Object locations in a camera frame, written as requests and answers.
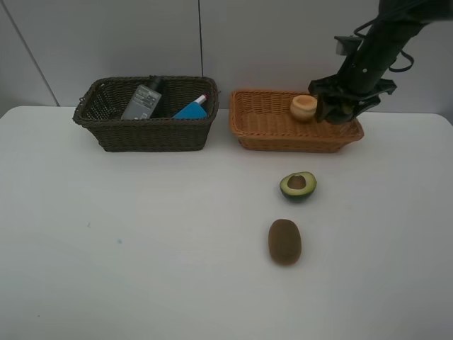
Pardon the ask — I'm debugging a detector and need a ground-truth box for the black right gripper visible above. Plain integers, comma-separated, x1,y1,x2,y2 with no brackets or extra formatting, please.
309,73,397,123

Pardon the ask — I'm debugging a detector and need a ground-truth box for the orange red mango half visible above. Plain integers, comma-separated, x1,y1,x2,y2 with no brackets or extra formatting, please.
289,95,318,123

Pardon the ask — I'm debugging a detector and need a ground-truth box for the white marker pen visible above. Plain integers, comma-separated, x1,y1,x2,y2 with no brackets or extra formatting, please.
194,94,207,105

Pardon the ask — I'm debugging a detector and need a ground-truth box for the blue whiteboard eraser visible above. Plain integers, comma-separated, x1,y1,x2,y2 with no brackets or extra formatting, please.
173,102,207,119

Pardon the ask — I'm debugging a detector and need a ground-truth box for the dark green pump bottle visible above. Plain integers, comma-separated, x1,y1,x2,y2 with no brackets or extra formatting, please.
121,76,163,120

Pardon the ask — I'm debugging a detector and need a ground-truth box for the dark purple mangosteen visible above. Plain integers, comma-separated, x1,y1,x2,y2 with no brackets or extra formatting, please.
327,102,355,125

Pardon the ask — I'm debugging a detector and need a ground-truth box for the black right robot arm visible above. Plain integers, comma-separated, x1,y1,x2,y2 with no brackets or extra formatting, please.
309,0,452,125

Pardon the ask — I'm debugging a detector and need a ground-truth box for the orange wicker basket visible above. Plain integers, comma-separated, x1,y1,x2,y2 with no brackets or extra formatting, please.
229,89,364,153

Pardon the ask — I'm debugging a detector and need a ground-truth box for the halved avocado with pit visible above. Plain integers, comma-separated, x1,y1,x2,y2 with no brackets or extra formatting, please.
280,171,317,202

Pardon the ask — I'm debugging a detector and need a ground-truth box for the brown kiwi fruit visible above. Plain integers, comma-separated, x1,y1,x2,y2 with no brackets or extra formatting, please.
268,219,302,266

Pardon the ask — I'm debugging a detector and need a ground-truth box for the dark brown wicker basket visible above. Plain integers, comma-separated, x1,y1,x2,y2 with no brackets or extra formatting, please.
73,76,219,152

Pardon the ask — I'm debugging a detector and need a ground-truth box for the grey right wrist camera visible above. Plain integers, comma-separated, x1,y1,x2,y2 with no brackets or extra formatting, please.
334,35,362,56

